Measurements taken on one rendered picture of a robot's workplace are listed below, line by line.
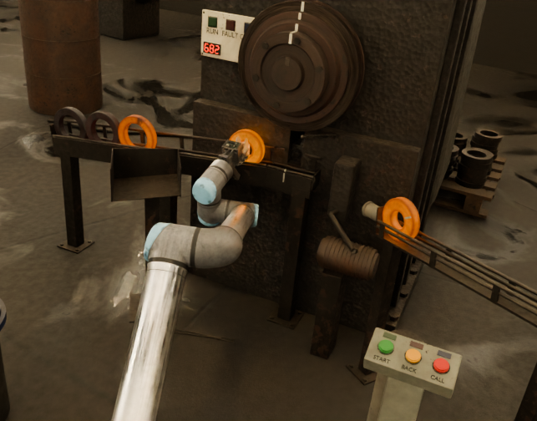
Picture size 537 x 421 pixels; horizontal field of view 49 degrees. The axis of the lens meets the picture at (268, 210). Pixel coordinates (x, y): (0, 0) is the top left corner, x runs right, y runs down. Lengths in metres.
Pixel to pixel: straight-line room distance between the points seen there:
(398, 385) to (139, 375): 0.69
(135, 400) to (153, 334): 0.17
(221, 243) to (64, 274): 1.42
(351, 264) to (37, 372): 1.25
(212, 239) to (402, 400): 0.68
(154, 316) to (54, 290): 1.30
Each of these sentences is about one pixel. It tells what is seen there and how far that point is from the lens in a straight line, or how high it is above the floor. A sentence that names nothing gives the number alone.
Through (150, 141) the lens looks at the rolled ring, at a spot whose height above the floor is 0.68.
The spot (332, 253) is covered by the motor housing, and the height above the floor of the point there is 0.50.
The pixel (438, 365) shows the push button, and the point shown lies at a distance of 1.68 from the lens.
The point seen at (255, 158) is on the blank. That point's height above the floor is 0.72.
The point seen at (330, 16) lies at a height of 1.32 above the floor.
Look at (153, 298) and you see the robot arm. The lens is 1.65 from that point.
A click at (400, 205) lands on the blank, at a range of 2.09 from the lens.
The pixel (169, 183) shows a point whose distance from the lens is 2.43.
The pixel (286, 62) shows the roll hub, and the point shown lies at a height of 1.16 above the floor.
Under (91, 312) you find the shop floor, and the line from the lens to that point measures 2.73.
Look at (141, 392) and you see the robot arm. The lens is 1.62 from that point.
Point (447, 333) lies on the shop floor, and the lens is 2.84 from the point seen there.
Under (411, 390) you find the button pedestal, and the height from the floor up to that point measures 0.52.
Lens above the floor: 1.65
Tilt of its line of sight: 28 degrees down
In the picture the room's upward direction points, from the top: 6 degrees clockwise
